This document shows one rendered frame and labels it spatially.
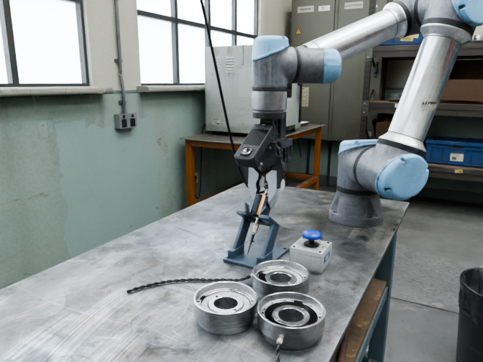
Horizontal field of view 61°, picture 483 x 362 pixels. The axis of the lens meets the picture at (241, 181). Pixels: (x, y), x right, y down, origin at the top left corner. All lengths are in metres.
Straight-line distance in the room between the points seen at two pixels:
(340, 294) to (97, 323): 0.43
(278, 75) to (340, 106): 3.66
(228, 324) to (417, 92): 0.69
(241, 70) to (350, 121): 1.81
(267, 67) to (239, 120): 2.17
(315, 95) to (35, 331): 4.11
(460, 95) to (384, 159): 3.04
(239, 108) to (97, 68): 1.04
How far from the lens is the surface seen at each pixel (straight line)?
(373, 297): 1.34
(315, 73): 0.90
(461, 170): 4.05
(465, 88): 4.04
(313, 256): 0.86
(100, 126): 2.54
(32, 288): 0.89
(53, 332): 0.74
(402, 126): 1.04
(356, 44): 1.10
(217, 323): 0.66
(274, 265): 0.82
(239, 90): 3.01
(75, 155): 2.44
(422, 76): 1.06
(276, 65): 0.86
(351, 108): 4.48
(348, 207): 1.15
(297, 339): 0.63
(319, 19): 4.62
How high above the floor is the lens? 1.18
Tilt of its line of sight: 14 degrees down
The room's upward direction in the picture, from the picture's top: straight up
